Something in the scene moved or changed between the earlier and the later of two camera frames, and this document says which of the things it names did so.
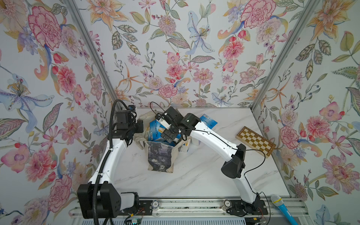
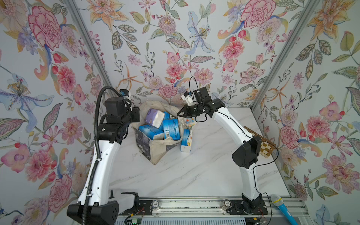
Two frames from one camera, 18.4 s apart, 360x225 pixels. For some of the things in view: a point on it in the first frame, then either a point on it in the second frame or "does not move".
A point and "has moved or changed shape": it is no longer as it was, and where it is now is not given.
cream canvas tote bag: (161, 154) has moved or changed shape
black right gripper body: (172, 134) to (194, 111)
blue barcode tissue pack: (208, 121) has moved or changed shape
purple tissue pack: (195, 141) to (154, 117)
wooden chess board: (256, 141) does not move
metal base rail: (200, 212) does not move
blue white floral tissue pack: (155, 131) does not move
